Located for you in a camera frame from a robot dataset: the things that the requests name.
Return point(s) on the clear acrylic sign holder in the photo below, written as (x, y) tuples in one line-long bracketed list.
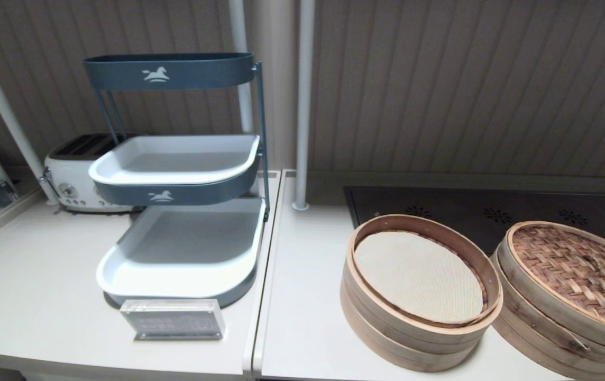
[(175, 320)]

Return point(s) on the woven bamboo steamer lid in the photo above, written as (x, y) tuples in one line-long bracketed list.
[(556, 254)]

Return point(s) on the dark grey rack tray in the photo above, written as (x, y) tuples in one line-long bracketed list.
[(202, 72)]

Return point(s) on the long slanted white pole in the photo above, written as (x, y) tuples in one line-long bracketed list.
[(1, 100)]

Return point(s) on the large white-lined grey tray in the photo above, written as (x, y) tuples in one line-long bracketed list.
[(175, 248)]

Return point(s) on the dark grey rack frame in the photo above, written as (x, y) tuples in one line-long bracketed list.
[(262, 132)]

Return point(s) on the right bamboo steamer with lid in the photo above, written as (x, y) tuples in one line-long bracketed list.
[(546, 333)]

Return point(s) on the white mesh steamer liner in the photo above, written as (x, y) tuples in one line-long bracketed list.
[(419, 275)]

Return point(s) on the white retro toaster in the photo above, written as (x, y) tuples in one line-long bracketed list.
[(70, 174)]

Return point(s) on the grey tray with horse logo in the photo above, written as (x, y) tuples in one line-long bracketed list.
[(175, 160)]

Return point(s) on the tall bamboo steamer basket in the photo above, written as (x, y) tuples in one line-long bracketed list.
[(413, 349)]

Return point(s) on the straight white pole with foot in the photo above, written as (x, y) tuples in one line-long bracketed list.
[(305, 106)]

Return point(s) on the white pole behind rack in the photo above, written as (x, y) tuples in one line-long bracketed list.
[(239, 26)]

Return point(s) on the black glass induction cooktop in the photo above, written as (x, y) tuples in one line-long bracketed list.
[(466, 211)]

